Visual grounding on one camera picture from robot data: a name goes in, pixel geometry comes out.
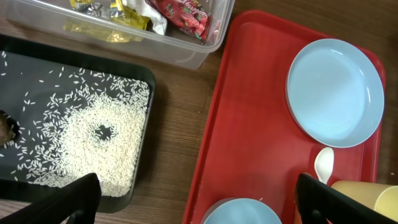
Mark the white plastic spoon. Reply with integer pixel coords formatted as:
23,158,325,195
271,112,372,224
314,147,335,185

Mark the yellow cup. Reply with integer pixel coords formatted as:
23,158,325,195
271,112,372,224
331,180,397,221

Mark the yellow foil wrapper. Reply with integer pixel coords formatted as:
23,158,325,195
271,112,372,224
63,0,150,43

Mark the red foil wrapper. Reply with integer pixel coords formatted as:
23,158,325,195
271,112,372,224
146,0,211,43

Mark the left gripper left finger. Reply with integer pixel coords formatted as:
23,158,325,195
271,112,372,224
1,173,101,224

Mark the red serving tray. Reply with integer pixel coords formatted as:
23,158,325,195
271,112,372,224
182,9,387,224

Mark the white tissue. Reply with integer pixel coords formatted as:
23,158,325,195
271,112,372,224
123,0,167,35

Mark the brown round food piece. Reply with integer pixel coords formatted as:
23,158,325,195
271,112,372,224
1,111,20,145

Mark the black plastic tray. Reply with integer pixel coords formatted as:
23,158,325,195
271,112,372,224
1,34,156,213

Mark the light blue plate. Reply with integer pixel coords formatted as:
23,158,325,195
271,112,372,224
285,39,384,148

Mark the clear plastic bin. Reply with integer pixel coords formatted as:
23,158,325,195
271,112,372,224
3,0,234,70

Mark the light blue bowl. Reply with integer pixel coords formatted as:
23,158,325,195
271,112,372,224
201,198,282,224

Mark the pile of white rice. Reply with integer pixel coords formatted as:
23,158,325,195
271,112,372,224
1,51,150,197

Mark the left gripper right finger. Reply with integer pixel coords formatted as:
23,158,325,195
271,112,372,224
294,173,395,224

